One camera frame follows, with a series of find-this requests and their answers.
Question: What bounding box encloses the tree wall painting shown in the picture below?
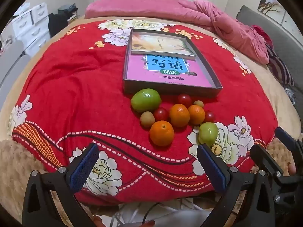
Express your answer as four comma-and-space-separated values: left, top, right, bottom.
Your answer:
257, 0, 288, 26

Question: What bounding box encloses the light grey cloth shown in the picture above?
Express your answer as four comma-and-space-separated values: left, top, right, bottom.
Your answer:
78, 196, 237, 227

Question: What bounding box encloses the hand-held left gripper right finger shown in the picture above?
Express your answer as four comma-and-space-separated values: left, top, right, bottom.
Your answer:
196, 144, 276, 227

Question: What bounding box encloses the person's right hand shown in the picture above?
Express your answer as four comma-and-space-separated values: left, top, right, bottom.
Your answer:
287, 162, 297, 176

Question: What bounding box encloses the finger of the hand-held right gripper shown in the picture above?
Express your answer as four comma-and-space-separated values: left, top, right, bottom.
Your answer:
250, 144, 284, 186
275, 126, 303, 161

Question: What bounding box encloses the striped cloth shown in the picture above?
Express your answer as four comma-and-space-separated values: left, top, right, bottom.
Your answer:
265, 45, 295, 86

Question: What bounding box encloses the pink workbook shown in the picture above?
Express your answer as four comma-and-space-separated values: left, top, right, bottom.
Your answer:
125, 53, 213, 87

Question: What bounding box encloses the grey cardboard box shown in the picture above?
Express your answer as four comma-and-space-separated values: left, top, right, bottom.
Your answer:
123, 28, 223, 98

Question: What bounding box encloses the green jujube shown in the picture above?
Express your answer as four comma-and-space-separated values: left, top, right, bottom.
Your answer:
131, 89, 162, 113
198, 122, 219, 146

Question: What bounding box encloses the pink quilt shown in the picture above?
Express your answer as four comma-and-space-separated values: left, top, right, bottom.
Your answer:
85, 0, 270, 64

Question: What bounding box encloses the small white drawer box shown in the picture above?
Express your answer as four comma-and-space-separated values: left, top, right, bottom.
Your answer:
31, 2, 49, 24
12, 12, 34, 36

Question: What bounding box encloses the black bag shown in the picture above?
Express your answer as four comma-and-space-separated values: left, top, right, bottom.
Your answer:
48, 12, 71, 38

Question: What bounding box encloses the red floral blanket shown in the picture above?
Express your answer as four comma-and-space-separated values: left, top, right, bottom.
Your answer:
11, 20, 278, 205

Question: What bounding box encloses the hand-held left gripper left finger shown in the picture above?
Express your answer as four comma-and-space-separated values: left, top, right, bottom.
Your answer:
22, 143, 100, 227

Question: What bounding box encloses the small orange mandarin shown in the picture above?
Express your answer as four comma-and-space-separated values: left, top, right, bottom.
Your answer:
188, 104, 205, 126
149, 120, 174, 146
169, 104, 190, 127

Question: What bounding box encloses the sunflower cover book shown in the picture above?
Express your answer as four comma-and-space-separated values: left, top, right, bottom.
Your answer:
131, 30, 197, 61

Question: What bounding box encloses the red cherry tomato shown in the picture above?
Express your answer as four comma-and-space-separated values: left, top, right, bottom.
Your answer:
204, 110, 215, 123
154, 107, 169, 121
177, 94, 192, 108

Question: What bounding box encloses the white drawer cabinet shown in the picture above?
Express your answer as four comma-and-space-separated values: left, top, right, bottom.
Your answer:
15, 22, 51, 57

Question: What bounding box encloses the dark red cloth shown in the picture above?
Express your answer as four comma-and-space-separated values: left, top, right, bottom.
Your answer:
251, 25, 271, 50

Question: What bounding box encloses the grey fringed cushion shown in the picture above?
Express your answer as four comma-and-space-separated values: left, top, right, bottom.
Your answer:
237, 5, 303, 95

